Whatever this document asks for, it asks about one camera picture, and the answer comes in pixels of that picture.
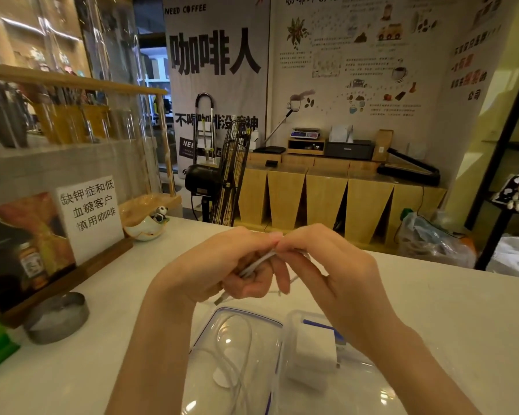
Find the person's left hand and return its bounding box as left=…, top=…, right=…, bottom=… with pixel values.
left=149, top=226, right=283, bottom=308

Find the person's right hand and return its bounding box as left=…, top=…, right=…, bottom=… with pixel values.
left=270, top=223, right=400, bottom=347

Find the white cable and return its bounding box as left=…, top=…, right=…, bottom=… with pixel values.
left=213, top=250, right=300, bottom=306

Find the person's left forearm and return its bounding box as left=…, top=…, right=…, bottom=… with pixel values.
left=105, top=284, right=200, bottom=415

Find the person's right forearm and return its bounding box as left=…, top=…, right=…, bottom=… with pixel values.
left=350, top=320, right=483, bottom=415

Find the wooden counter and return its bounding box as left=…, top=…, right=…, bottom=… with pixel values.
left=237, top=151, right=449, bottom=252

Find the black standing fan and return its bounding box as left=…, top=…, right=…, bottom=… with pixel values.
left=184, top=119, right=252, bottom=228

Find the small wooden shelf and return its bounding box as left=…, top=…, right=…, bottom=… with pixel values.
left=287, top=137, right=327, bottom=156

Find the black printer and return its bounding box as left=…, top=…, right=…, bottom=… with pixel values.
left=325, top=140, right=375, bottom=161

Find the white ceramic bowl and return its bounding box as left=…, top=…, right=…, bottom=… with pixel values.
left=123, top=214, right=170, bottom=242

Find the brown paper bag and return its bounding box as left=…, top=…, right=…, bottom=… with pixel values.
left=371, top=129, right=394, bottom=163

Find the white charger adapter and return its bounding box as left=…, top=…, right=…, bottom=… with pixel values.
left=285, top=327, right=341, bottom=392

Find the clear plastic container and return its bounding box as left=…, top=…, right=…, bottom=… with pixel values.
left=183, top=307, right=286, bottom=415

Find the black sealing machine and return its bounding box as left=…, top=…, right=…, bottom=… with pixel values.
left=377, top=148, right=441, bottom=187

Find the clear plastic bag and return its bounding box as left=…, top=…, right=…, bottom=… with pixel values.
left=397, top=211, right=477, bottom=269

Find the clear lid with blue seal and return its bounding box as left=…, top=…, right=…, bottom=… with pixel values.
left=266, top=310, right=409, bottom=415

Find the white paper sign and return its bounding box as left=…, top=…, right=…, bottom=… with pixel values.
left=55, top=175, right=125, bottom=267

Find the white banner with black print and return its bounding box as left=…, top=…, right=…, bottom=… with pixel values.
left=163, top=0, right=272, bottom=178

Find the black metal shelf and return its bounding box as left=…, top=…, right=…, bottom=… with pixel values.
left=464, top=56, right=519, bottom=271

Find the black tote bag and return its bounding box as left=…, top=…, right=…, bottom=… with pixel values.
left=491, top=156, right=519, bottom=217

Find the white plastic bag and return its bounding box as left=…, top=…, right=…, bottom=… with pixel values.
left=486, top=236, right=519, bottom=280

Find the round metal tin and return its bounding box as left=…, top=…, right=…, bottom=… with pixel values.
left=23, top=292, right=91, bottom=346

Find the wooden display rack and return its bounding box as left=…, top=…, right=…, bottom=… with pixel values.
left=0, top=62, right=183, bottom=227

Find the dark photo card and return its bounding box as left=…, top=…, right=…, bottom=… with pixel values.
left=0, top=191, right=77, bottom=315

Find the illustrated wall poster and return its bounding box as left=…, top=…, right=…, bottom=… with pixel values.
left=270, top=0, right=509, bottom=156

